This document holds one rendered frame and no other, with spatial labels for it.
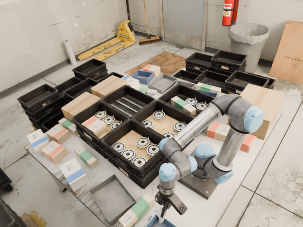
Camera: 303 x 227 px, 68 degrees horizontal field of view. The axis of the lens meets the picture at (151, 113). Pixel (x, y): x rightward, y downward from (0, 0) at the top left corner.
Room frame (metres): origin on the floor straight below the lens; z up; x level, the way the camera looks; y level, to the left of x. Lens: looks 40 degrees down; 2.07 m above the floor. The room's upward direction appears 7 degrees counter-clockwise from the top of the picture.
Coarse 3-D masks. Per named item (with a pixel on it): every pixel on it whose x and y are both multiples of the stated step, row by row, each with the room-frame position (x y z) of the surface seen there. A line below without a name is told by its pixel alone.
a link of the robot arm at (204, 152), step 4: (200, 144) 0.94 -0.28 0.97; (204, 144) 0.94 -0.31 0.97; (208, 144) 0.93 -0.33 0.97; (196, 148) 0.92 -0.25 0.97; (200, 148) 0.91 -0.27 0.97; (204, 148) 0.90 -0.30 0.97; (208, 148) 0.90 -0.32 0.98; (212, 148) 0.89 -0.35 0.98; (196, 152) 0.89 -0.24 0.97; (200, 152) 0.88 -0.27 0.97; (204, 152) 0.87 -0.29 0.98; (208, 152) 0.87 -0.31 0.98; (212, 152) 0.86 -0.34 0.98; (196, 156) 0.88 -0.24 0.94; (200, 156) 0.86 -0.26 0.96; (204, 156) 0.85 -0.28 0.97; (208, 156) 0.84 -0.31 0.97; (212, 156) 0.84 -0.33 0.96; (196, 160) 0.88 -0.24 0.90; (200, 160) 0.85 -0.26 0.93; (204, 160) 0.84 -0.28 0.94; (208, 160) 0.82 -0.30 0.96; (200, 164) 0.85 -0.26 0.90; (204, 164) 0.82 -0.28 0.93
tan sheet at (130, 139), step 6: (132, 132) 1.27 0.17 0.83; (126, 138) 1.21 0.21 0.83; (132, 138) 1.20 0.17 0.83; (138, 138) 1.20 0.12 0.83; (126, 144) 1.15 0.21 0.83; (132, 144) 1.14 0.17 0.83; (138, 150) 1.08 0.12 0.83; (144, 150) 1.07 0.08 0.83; (138, 156) 1.02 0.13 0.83; (144, 156) 1.02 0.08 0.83
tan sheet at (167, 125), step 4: (152, 116) 1.43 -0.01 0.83; (168, 116) 1.41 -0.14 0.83; (152, 120) 1.38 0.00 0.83; (164, 120) 1.36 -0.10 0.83; (168, 120) 1.36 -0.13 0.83; (172, 120) 1.35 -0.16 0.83; (176, 120) 1.34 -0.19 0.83; (156, 124) 1.33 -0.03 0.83; (160, 124) 1.32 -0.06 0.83; (164, 124) 1.31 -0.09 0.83; (168, 124) 1.31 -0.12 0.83; (172, 124) 1.30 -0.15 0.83; (156, 128) 1.28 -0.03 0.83; (160, 128) 1.27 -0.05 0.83; (164, 128) 1.27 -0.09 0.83; (168, 128) 1.26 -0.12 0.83; (172, 128) 1.26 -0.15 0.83; (160, 132) 1.23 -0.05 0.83; (164, 132) 1.22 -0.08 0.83; (172, 132) 1.21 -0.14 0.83
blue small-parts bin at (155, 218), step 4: (156, 216) 0.63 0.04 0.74; (152, 220) 0.60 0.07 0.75; (156, 220) 0.62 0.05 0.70; (164, 220) 0.60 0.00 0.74; (168, 220) 0.59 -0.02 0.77; (148, 224) 0.58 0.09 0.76; (152, 224) 0.60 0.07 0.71; (156, 224) 0.60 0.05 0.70; (160, 224) 0.60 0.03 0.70; (164, 224) 0.59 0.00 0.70; (168, 224) 0.58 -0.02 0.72; (172, 224) 0.56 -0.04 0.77
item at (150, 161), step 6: (132, 120) 1.30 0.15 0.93; (120, 126) 1.25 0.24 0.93; (144, 126) 1.22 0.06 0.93; (114, 132) 1.19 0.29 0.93; (162, 138) 1.07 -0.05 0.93; (102, 144) 1.11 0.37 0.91; (114, 150) 1.02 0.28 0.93; (120, 156) 0.96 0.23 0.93; (156, 156) 0.93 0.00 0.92; (126, 162) 0.92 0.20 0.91; (150, 162) 0.89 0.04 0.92; (138, 168) 0.85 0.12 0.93; (144, 168) 0.86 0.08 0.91
